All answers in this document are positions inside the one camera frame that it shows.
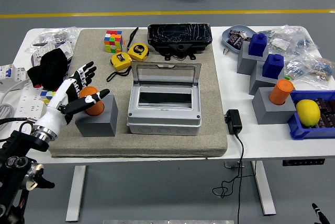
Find black cloth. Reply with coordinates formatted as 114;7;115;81
27;48;69;91

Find large colourful puzzle cube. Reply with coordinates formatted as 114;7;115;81
103;30;125;54

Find grey-brown mat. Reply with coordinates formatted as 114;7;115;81
48;28;228;159

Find blue knobbed block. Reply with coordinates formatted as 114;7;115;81
262;53;285;80
248;32;268;58

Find blue plastic bin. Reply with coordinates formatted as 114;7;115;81
287;89;335;140

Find dark brown components pile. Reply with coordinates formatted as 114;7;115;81
314;97;335;129

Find grey electrical box clear lid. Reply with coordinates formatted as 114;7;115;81
126;61;203;137

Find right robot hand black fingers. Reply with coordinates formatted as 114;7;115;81
311;203;332;224

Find white power strip cable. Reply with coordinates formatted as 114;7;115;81
0;80;29;136

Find black plastic tray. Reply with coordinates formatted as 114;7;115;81
147;23;213;61

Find white power strip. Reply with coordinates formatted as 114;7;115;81
10;84;49;130

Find blue-grey oval dish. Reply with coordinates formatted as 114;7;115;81
221;25;259;56

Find grey holder block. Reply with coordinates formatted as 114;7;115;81
252;86;298;125
249;60;285;95
237;40;270;75

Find yellow tape measure black face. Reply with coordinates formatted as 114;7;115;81
127;42;150;62

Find clear bag of components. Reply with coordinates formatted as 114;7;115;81
306;57;335;89
267;30;296;52
290;26;315;57
284;56;312;81

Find white purple packet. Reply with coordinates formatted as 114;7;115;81
30;41;74;68

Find yellow tape measure black strap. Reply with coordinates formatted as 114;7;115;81
106;52;133;83

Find black adapter cord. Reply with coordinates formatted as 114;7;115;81
212;131;258;224

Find small colourful puzzle cube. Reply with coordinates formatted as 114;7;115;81
40;89;57;104

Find yellow lemon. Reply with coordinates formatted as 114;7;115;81
295;99;321;127

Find white table leg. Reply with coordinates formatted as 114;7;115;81
65;165;87;222
250;161;277;216

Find white circuit breaker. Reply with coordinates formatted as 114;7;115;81
0;63;29;82

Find black power adapter plug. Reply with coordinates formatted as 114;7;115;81
224;109;243;135

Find black table control panel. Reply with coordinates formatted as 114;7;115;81
282;158;326;167

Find clear bags of small parts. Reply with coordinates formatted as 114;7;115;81
31;26;81;52

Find metal bracket under table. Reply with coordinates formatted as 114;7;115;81
224;161;245;169

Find grey block with round hole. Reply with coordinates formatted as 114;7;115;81
74;94;119;138

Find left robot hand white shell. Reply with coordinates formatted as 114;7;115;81
32;61;110;133

